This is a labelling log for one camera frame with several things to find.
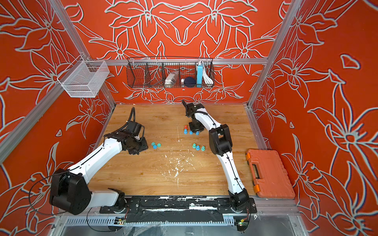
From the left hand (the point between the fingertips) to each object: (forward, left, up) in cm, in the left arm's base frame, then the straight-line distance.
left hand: (146, 146), depth 85 cm
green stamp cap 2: (+6, -5, -9) cm, 12 cm away
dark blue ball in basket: (+39, -24, +18) cm, 49 cm away
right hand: (+18, -28, -7) cm, 35 cm away
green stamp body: (+5, -34, -8) cm, 36 cm away
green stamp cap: (+7, -1, -9) cm, 12 cm away
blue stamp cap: (+5, -3, -9) cm, 11 cm away
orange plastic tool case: (-13, -70, -4) cm, 72 cm away
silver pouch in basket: (+38, -12, +22) cm, 45 cm away
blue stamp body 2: (+16, -26, -8) cm, 32 cm away
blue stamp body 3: (+17, -30, -7) cm, 35 cm away
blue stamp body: (+17, -22, -7) cm, 29 cm away
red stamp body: (+21, -22, -8) cm, 32 cm away
